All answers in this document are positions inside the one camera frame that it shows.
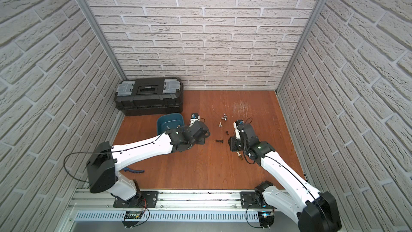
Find teal plastic storage bin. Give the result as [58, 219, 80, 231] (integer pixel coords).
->
[156, 113, 185, 135]

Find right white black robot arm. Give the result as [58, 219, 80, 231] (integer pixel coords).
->
[228, 120, 342, 232]

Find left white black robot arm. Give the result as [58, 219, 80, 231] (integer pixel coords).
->
[63, 120, 210, 207]

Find black plastic toolbox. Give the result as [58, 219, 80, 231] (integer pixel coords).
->
[114, 77, 183, 116]

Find right controller board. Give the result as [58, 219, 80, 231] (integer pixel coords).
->
[258, 211, 275, 229]

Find controller board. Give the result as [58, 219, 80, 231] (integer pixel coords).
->
[122, 211, 146, 228]
[258, 211, 275, 229]

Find left controller board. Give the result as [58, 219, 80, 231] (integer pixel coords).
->
[122, 211, 146, 228]

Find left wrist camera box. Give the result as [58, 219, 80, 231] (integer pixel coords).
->
[189, 113, 200, 126]

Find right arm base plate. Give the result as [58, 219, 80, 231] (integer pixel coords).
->
[240, 191, 267, 209]

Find blue handled pliers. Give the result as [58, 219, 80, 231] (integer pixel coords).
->
[122, 168, 145, 174]

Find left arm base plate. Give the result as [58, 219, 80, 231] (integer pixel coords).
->
[113, 191, 159, 208]

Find aluminium frame rail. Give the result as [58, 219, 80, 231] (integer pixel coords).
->
[67, 188, 300, 211]

